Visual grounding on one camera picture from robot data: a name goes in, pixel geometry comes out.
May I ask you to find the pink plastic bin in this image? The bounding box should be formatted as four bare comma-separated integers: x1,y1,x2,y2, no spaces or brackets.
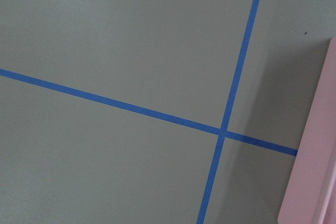
278,38,335,224

